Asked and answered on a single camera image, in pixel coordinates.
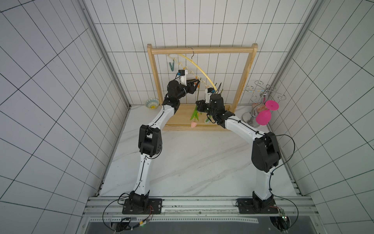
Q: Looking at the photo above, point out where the chrome glass holder stand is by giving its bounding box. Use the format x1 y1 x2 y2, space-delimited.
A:
241 81 286 127

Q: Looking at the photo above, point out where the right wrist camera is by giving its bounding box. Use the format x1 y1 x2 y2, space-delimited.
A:
205 87 216 103

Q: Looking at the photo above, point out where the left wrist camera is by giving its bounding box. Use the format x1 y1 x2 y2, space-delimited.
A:
177 69 188 86

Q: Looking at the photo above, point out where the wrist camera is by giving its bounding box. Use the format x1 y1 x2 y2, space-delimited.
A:
205 87 216 103
177 69 188 86

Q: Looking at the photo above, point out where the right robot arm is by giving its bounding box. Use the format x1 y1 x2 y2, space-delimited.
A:
196 94 281 210

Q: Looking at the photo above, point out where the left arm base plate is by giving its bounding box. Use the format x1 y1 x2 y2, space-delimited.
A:
122 199 163 215

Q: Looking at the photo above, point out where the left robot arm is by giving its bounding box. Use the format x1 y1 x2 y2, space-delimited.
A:
129 79 200 210

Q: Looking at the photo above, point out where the patterned cup on stand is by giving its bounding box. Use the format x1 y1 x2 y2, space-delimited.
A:
251 103 267 116

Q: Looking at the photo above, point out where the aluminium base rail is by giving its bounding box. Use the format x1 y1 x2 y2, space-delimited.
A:
78 197 326 234

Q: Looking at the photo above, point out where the wooden clothes rack frame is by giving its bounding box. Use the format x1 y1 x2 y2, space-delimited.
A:
146 43 259 132

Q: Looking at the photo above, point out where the teal clothespin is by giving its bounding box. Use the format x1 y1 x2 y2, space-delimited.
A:
168 60 175 72

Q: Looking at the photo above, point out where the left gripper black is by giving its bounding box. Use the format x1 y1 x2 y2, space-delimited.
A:
177 78 201 99

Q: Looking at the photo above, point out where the yellow curved clothes hanger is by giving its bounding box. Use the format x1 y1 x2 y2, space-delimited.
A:
177 47 218 92

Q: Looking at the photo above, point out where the pink tulip flower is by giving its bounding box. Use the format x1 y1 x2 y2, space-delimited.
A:
191 81 201 128

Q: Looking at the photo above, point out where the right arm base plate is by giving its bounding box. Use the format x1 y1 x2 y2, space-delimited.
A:
235 198 279 215

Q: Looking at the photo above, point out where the magenta plastic wine glass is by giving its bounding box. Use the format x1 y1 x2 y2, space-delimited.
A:
256 100 279 126

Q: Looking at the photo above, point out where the small patterned bowl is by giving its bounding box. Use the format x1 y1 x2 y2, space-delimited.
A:
145 98 160 110

